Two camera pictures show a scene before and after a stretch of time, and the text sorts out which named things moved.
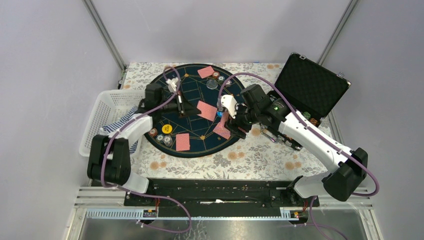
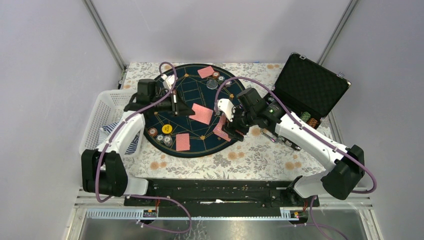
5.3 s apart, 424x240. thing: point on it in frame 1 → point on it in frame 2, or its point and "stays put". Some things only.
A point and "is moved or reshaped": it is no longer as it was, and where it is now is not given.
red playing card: [207, 111] is moved or reshaped
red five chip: [216, 74] stays put
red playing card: [182, 142] stays put
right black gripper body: [245, 118] stays put
